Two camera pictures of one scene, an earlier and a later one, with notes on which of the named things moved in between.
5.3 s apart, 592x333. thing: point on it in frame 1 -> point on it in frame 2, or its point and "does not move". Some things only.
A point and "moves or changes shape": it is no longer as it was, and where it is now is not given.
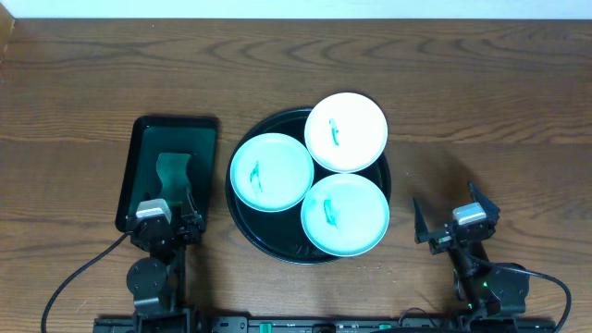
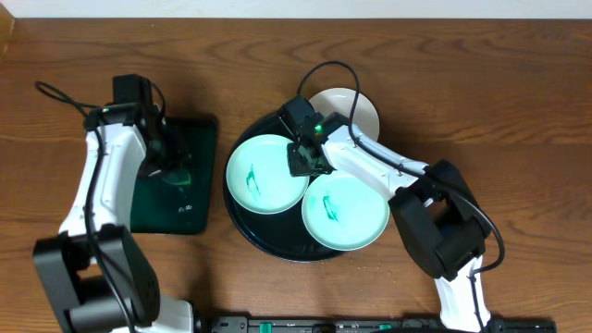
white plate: x=345 y=132 moves or changes shape
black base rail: x=324 y=325 does not move
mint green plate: x=271 y=172 does not move
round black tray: x=282 y=236 does not move
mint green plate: x=345 y=215 does not move
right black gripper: x=439 y=244 -> x=297 y=169
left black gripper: x=173 y=229 -> x=163 y=163
